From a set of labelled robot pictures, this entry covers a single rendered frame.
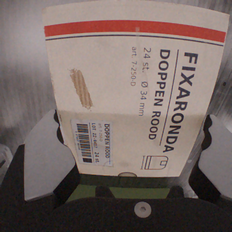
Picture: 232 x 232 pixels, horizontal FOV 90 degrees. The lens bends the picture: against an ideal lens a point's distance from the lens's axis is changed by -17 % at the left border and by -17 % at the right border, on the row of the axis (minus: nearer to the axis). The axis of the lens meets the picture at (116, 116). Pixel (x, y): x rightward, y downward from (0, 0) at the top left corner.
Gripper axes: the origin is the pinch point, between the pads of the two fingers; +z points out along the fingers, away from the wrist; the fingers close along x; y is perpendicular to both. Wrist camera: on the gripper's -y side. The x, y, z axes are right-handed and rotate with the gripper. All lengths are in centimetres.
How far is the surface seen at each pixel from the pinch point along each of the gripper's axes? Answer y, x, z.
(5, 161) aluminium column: 17.9, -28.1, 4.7
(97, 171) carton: 7.5, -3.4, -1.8
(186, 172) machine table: 18.0, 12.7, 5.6
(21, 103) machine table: 2.9, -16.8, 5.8
